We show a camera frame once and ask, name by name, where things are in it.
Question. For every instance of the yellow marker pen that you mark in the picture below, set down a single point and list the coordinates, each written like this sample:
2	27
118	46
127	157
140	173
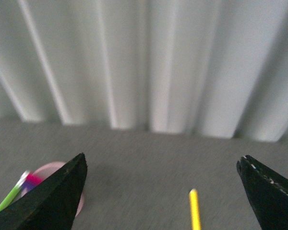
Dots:
194	210

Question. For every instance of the purple marker pen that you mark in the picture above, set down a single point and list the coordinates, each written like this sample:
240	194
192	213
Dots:
27	187

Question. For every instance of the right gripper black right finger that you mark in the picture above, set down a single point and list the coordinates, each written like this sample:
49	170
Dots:
267	193

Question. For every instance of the white curtain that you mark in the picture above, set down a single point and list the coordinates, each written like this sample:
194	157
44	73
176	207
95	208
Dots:
215	68

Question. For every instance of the pink mesh cup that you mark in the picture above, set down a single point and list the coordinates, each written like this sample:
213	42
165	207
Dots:
47	170

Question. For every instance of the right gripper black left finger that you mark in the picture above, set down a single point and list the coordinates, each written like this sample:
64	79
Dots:
53	204

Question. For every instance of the pink marker pen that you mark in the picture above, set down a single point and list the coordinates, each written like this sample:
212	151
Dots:
34	179

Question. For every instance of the green marker pen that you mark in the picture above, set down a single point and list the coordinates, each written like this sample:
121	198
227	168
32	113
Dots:
14	191

